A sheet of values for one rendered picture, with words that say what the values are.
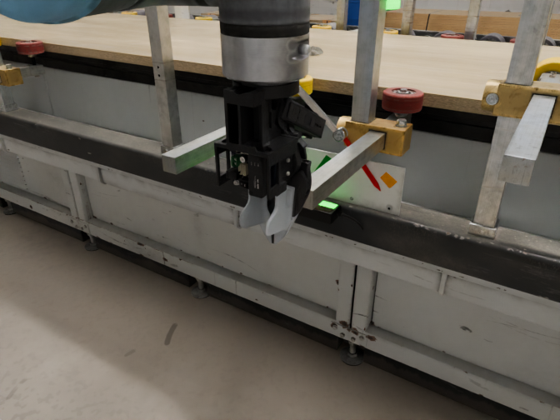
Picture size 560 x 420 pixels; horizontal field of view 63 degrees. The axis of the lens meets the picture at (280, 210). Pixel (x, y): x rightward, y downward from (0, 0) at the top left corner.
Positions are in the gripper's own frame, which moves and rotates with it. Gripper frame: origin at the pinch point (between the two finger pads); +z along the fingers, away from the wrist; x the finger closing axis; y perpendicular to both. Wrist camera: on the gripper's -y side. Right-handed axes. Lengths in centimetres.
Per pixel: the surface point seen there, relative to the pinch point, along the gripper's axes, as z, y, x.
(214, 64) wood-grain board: -7, -53, -52
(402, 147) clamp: -1.4, -35.1, 4.9
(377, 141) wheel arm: -3.0, -31.4, 1.6
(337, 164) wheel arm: -3.4, -17.0, 0.3
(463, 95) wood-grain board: -7, -54, 11
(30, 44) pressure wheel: -8, -46, -121
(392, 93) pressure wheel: -8.1, -45.1, -1.3
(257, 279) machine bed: 65, -61, -46
